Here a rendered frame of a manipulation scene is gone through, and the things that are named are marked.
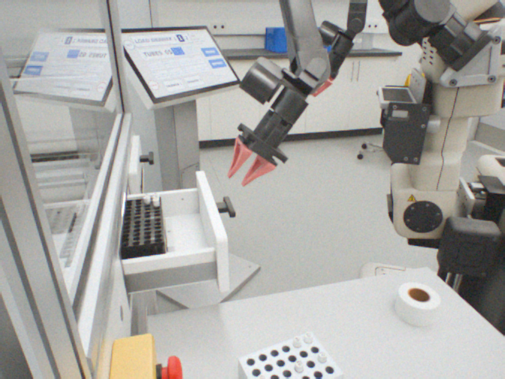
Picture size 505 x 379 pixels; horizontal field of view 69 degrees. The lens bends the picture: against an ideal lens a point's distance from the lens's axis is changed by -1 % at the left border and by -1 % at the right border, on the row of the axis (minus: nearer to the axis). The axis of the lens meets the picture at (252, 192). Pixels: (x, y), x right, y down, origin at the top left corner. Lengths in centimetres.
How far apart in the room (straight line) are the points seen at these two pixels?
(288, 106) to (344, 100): 345
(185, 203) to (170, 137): 82
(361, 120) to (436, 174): 323
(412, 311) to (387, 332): 6
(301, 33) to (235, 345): 56
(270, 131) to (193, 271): 28
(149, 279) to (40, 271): 39
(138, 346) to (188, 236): 35
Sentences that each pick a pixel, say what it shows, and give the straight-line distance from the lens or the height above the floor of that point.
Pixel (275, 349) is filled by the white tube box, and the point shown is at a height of 80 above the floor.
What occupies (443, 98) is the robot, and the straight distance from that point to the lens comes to 108.
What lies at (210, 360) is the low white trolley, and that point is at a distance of 63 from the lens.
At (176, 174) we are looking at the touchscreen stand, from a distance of 168.
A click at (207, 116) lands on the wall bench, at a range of 372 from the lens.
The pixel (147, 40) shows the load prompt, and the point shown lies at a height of 115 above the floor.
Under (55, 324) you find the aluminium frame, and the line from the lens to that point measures 28.
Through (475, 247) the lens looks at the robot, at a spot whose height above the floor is 70.
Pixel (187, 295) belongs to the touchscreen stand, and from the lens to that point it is 186.
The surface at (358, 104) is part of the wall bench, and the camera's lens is 423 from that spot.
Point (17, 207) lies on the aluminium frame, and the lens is 23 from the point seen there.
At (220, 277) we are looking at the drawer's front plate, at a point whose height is 85.
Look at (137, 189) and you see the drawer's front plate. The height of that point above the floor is 89.
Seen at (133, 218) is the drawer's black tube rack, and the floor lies 90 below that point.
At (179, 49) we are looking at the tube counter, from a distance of 162.
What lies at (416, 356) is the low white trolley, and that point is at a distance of 68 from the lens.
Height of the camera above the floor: 124
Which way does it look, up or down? 26 degrees down
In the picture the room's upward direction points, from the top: straight up
